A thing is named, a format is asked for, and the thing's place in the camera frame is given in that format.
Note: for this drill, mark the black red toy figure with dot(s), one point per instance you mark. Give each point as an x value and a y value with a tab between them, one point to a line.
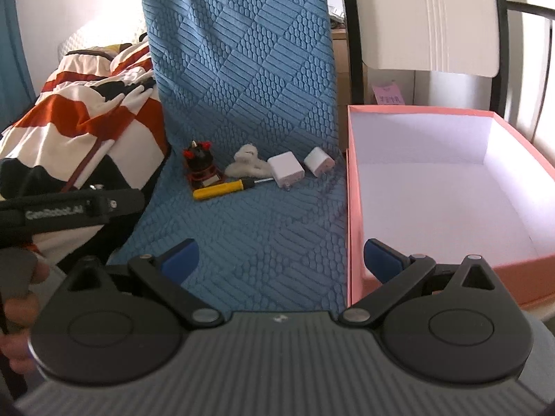
200	169

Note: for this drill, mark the pink cardboard box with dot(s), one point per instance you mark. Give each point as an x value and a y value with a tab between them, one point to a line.
450	182

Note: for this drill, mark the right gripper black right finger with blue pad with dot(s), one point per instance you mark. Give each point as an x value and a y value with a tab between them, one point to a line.
400	277

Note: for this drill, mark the white fluffy hair claw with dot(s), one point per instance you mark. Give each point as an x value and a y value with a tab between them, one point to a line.
248	164

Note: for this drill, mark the yellow handled screwdriver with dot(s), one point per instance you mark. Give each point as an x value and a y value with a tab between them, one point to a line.
223	189

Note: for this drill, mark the large white charger block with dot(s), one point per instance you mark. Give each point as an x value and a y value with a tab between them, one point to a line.
286	169

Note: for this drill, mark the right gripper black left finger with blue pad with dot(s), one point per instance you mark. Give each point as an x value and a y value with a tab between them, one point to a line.
159	279

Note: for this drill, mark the person's left hand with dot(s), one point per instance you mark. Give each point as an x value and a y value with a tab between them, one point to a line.
22	309

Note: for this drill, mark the orange white black blanket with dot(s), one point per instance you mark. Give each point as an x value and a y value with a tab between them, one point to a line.
98	121

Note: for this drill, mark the small white charger cube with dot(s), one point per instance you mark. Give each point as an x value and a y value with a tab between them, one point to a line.
318	162

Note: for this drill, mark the pink sticky note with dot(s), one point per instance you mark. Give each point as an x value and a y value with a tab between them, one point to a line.
388	94

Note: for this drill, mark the blue textured sofa cover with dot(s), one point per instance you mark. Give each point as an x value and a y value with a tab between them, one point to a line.
260	72

